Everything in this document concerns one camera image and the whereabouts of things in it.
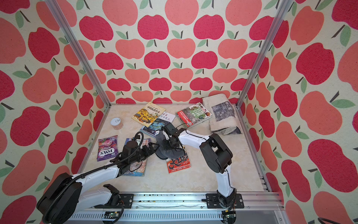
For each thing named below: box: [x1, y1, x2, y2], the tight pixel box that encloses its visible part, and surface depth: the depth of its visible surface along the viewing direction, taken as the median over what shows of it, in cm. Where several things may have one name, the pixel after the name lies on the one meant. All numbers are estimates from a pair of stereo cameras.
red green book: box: [175, 102, 213, 129], surface depth 113 cm
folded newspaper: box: [202, 93, 242, 135], surface depth 110 cm
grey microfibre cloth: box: [155, 130, 185, 160], surface depth 90 cm
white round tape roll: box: [110, 117, 124, 131], surface depth 106 cm
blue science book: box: [139, 111, 176, 138], surface depth 110 cm
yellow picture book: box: [130, 101, 166, 128], surface depth 117 cm
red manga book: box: [165, 152, 192, 175], surface depth 88 cm
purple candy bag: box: [96, 135, 119, 162], surface depth 94 cm
